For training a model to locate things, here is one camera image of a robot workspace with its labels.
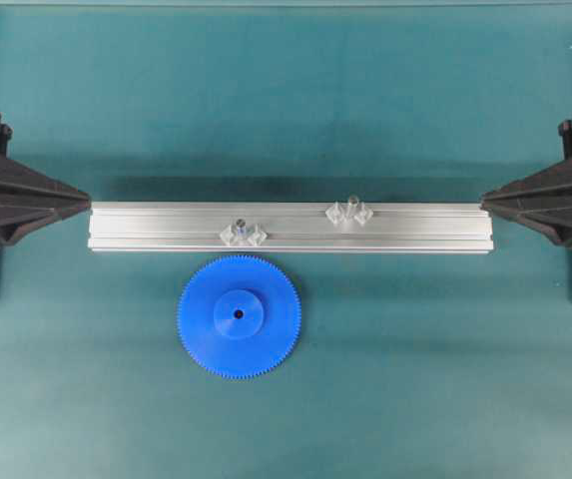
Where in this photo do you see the clear right shaft mount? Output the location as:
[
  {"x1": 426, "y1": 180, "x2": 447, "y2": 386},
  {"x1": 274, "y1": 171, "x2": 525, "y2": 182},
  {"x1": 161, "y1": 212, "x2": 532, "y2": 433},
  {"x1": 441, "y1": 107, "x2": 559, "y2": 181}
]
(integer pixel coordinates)
[{"x1": 324, "y1": 202, "x2": 373, "y2": 226}]

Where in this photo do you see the large blue plastic gear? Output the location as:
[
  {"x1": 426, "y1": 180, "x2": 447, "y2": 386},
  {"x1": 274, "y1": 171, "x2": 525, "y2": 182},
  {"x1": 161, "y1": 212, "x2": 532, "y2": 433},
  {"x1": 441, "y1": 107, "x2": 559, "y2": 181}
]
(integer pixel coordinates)
[{"x1": 177, "y1": 254, "x2": 302, "y2": 379}]

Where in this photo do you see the left steel shaft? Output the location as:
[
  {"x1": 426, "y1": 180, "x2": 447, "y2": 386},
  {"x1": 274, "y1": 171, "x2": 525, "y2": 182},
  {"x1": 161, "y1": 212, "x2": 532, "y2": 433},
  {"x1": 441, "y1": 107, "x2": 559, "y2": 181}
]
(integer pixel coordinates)
[{"x1": 233, "y1": 219, "x2": 247, "y2": 238}]

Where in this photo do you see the silver aluminium extrusion rail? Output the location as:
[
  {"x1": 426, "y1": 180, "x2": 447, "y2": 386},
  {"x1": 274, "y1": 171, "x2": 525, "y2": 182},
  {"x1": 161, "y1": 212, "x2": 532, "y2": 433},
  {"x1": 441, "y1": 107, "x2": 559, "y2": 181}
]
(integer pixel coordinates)
[{"x1": 88, "y1": 201, "x2": 493, "y2": 254}]

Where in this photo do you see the clear left shaft mount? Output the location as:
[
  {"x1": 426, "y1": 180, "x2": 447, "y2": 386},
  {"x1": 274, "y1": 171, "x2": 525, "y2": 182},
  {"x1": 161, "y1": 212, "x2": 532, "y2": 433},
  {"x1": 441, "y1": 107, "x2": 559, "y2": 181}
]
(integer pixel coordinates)
[{"x1": 220, "y1": 224, "x2": 268, "y2": 247}]

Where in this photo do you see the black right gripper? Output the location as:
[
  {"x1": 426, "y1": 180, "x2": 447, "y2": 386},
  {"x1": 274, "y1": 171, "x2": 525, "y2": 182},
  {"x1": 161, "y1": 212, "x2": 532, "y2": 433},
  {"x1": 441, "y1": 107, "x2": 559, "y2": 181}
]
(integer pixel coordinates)
[{"x1": 481, "y1": 119, "x2": 572, "y2": 245}]

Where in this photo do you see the clear shaft mount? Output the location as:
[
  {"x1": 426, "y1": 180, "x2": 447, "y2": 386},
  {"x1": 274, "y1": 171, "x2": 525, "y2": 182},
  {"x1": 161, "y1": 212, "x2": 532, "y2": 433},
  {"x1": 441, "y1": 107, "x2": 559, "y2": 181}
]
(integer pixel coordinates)
[
  {"x1": 324, "y1": 202, "x2": 373, "y2": 226},
  {"x1": 220, "y1": 224, "x2": 268, "y2": 247}
]

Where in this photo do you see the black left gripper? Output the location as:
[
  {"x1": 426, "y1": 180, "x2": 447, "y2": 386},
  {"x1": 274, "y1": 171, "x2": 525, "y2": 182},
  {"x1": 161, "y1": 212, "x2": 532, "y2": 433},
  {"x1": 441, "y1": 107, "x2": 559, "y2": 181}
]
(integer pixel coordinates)
[{"x1": 0, "y1": 114, "x2": 91, "y2": 245}]

